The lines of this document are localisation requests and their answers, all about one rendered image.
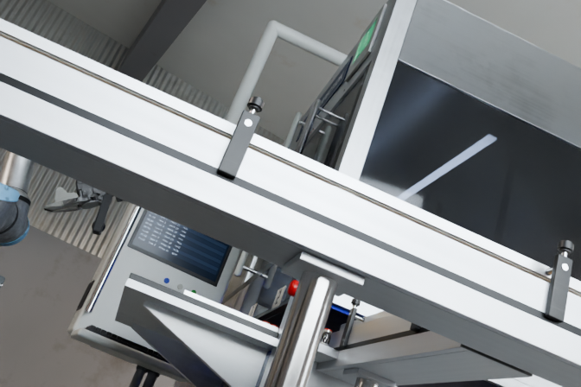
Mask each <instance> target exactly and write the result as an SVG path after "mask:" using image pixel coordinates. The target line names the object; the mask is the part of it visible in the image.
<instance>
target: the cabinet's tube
mask: <svg viewBox="0 0 581 387"><path fill-rule="evenodd" d="M277 36H278V30H277V27H276V25H274V24H267V25H266V27H265V30H264V33H263V34H262V36H261V38H260V41H259V44H258V46H257V48H256V50H255V52H254V54H253V57H252V59H251V61H250V64H249V66H248V68H247V69H246V73H245V75H244V77H243V79H242V81H241V83H240V85H239V89H238V91H237V92H236V94H235V97H234V99H233V102H232V104H231V106H230V108H229V110H228V113H227V115H226V117H225V120H226V121H228V122H230V123H232V124H235V125H237V123H238V122H239V118H240V116H241V114H242V112H243V110H245V109H246V107H247V104H248V101H249V99H250V97H251V96H252V93H253V90H254V88H255V86H256V84H257V82H258V80H259V76H260V74H261V73H262V70H263V68H264V66H265V63H266V61H267V58H268V56H269V54H270V52H271V49H272V46H273V44H274V42H275V40H276V38H277Z"/></svg>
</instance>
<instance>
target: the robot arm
mask: <svg viewBox="0 0 581 387"><path fill-rule="evenodd" d="M34 168H35V162H32V161H31V160H28V159H26V158H24V157H21V156H19V155H16V154H14V153H11V152H9V151H8V150H7V152H6V155H5V158H4V161H3V166H2V169H1V173H0V246H11V245H14V244H17V243H19V242H20V241H22V240H23V239H24V238H25V237H26V236H27V234H28V232H29V219H28V213H29V207H30V203H31V200H30V198H29V197H28V195H27V194H28V190H29V185H30V182H31V178H32V175H33V172H34ZM76 191H77V193H67V192H66V190H65V189H64V188H63V187H57V188H56V189H55V197H54V203H52V204H49V205H46V206H44V210H45V211H48V212H52V213H61V212H72V211H79V210H82V209H90V208H94V207H96V206H100V207H99V212H98V215H97V218H96V220H95V221H94V222H93V224H92V229H93V234H96V235H100V234H101V232H102V231H103V230H104V229H105V219H106V216H107V213H108V211H109V208H110V205H111V203H112V197H113V195H111V194H108V193H105V192H103V191H101V190H98V189H97V188H95V187H91V186H89V185H87V184H85V183H83V182H80V181H77V180H76ZM78 195H79V197H78Z"/></svg>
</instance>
